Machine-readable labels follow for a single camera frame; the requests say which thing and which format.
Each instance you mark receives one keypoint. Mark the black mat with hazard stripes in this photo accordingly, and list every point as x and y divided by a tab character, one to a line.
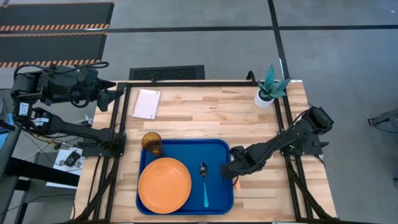
53	46
56	14

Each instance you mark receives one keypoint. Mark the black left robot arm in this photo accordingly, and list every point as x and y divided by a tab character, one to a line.
62	126

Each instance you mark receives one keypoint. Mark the white spiral notebook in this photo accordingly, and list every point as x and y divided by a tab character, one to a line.
146	104

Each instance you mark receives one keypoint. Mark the black aluminium table frame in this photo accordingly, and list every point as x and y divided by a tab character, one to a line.
122	118

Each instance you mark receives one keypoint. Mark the black handheld controller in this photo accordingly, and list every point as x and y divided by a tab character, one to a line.
72	158

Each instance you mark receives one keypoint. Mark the amber ribbed glass cup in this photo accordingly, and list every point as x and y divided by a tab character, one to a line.
151	141

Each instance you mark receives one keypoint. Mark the grey side desk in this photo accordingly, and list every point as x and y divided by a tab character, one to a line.
9	140

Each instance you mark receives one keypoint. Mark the orange plastic plate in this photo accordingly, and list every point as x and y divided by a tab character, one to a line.
164	185

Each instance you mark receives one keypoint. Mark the black floor vent grille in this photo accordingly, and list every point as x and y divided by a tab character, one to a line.
166	73

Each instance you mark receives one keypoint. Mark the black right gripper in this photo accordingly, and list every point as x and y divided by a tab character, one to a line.
247	158

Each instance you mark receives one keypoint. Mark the white paper sheet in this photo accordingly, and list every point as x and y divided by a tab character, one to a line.
62	174

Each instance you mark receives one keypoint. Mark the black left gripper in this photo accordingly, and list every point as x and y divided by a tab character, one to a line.
84	85

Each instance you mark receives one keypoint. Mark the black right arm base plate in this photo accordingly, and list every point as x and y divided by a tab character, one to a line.
311	146

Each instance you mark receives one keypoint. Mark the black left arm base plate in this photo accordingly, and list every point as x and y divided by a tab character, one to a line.
93	151

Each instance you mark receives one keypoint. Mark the blue plastic tray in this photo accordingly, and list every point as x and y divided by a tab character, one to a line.
214	155

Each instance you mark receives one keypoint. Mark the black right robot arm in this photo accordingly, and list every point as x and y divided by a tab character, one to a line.
280	141

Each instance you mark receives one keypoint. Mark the succulent plant in white pot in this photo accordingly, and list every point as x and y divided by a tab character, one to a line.
272	87

